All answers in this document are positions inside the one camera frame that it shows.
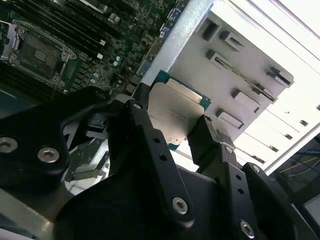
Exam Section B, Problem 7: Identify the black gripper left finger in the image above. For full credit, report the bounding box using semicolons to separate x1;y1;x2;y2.
0;82;196;229

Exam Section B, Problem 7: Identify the metal socket cover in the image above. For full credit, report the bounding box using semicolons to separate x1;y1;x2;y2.
0;21;22;62

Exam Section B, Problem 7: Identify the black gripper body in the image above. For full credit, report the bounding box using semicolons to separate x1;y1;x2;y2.
56;129;236;240

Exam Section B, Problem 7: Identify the silver-topped CPU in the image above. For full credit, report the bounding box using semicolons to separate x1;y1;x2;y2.
147;69;213;152

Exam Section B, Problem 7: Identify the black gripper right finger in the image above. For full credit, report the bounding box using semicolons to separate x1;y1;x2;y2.
186;114;310;240

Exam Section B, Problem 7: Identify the thin wire locking lever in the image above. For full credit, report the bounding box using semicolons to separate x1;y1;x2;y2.
51;74;60;100

